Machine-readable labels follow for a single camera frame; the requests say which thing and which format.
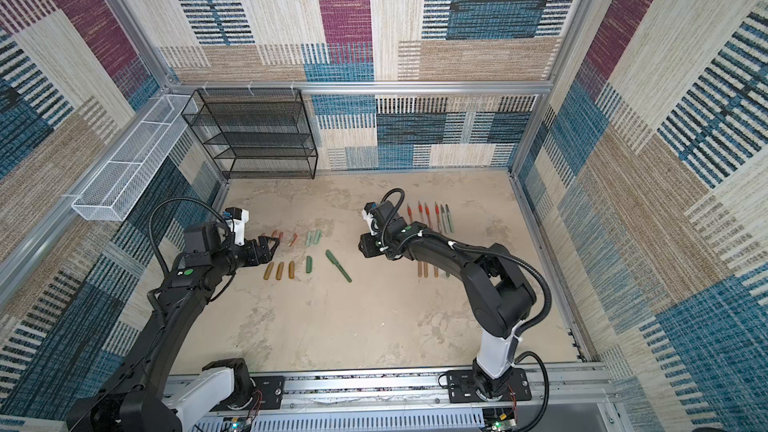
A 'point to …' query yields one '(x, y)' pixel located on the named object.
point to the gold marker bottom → (426, 269)
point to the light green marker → (450, 221)
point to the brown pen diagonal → (420, 269)
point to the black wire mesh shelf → (255, 133)
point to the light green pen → (443, 217)
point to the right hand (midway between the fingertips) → (366, 248)
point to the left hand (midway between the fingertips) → (265, 237)
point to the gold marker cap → (279, 271)
